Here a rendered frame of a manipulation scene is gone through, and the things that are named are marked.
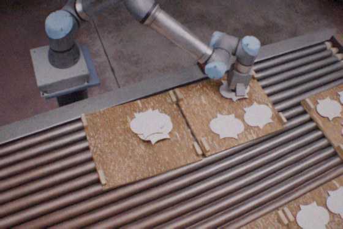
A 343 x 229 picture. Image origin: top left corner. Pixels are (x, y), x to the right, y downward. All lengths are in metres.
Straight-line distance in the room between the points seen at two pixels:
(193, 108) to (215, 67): 0.30
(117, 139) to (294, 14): 2.80
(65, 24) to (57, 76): 0.25
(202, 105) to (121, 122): 0.36
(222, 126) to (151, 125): 0.30
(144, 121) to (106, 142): 0.18
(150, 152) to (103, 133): 0.21
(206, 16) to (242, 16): 0.37
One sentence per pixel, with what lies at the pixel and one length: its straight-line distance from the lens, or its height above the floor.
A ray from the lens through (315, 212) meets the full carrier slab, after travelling 1.48.
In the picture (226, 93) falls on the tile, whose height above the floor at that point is 0.95.
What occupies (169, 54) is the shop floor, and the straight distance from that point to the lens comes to 3.04.
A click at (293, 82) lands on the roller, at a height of 0.92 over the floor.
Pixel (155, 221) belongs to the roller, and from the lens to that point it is 1.34.
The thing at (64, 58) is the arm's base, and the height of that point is 1.01.
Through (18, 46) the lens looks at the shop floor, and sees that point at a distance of 3.24.
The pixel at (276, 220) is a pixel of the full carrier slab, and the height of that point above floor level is 0.94.
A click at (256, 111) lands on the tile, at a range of 1.61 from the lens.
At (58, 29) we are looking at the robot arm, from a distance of 1.54.
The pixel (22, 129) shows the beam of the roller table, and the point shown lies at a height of 0.92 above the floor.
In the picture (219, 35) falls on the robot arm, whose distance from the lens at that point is 1.43.
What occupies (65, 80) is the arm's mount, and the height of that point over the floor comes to 0.95.
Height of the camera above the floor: 2.19
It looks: 56 degrees down
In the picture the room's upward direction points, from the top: 11 degrees clockwise
